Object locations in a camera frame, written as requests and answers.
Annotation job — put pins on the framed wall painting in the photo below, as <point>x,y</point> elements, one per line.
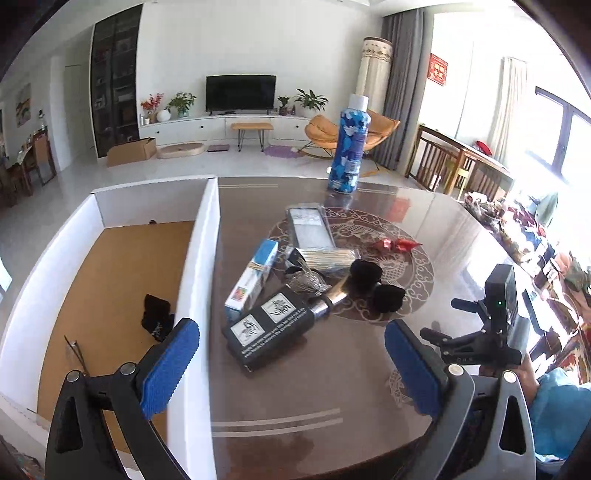
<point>23,105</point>

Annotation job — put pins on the small wooden bench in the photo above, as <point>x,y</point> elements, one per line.
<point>251,125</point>

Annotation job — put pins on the white cardboard box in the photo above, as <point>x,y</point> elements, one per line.
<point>194,277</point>

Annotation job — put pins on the red foil candy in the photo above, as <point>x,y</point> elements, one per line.
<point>381,245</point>
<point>406,244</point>

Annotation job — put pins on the slatted wooden table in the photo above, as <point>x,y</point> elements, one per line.
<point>457,147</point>

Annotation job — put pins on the black television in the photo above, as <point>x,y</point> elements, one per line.
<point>241,93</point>

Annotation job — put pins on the blue and white carton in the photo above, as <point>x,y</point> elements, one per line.
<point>249,281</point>

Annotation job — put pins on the black makeup brush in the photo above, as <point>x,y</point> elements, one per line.
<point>364,276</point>

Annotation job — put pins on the black cloth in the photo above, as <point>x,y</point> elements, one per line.
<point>154,314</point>

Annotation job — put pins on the large leafy potted plant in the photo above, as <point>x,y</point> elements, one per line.
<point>311,100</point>

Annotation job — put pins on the white curtain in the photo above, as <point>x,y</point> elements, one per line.
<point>508,106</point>

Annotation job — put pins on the pile of colourful clutter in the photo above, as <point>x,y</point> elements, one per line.
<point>535,230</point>

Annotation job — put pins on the covered tower air conditioner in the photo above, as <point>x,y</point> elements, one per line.
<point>375,69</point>

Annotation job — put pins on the thin dark stick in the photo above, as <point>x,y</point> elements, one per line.
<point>76,355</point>

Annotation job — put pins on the red cloth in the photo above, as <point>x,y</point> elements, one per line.
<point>484,147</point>

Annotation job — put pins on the dark glass display cabinet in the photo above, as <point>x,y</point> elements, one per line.
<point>115,83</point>

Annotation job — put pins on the black printed carton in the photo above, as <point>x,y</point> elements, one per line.
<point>265,332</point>

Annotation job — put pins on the white television cabinet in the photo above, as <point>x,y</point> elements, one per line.
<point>194,128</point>

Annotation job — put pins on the dark bathroom scale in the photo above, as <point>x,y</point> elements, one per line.
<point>218,148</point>

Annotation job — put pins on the beige oval pet bed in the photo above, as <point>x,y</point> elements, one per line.
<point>180,150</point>

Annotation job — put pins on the red wall decoration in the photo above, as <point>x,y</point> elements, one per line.
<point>438,69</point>

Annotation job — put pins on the wooden dining chair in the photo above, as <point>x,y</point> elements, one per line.
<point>42,159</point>

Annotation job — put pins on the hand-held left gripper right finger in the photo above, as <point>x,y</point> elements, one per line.
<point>411,369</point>

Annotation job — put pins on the person's right forearm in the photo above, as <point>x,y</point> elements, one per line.
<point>563,415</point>

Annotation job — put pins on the small potted plant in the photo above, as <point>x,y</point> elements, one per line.
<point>283,104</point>

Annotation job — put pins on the person's right hand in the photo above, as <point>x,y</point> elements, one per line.
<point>527,378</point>

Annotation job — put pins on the round white vase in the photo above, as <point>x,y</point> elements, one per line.
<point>164,115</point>

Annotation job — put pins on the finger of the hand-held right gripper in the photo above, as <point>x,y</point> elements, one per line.
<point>448,339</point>
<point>466,305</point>

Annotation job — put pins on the grey curtain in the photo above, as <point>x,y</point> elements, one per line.
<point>406,83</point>

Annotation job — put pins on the black fuzzy roll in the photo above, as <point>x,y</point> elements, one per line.
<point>388,299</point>

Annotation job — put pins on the red flower bouquet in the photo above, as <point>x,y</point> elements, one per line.
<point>151,104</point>

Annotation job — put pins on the purple round rug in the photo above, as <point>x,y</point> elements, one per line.
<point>282,151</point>

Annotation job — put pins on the green potted plant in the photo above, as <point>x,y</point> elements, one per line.
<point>181,102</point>

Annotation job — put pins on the packet of wooden sticks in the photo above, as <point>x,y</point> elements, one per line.
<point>323,261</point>

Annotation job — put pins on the dark framed window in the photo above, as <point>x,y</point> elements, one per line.
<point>565,129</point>

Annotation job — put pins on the brown cardboard box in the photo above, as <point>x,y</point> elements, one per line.
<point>131,152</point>

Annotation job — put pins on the clear plastic packet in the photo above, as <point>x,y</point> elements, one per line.
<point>311,228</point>

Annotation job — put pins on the orange rocking chair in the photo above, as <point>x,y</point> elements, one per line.
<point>318,131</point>

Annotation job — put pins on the blue camouflage spray can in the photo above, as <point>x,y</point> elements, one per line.
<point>348,147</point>

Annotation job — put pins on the dark dining table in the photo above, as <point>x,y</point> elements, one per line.
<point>14,180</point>

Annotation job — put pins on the brown patterned desktop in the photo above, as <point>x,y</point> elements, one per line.
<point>300,406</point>

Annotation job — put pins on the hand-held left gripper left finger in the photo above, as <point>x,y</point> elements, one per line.
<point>171,369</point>

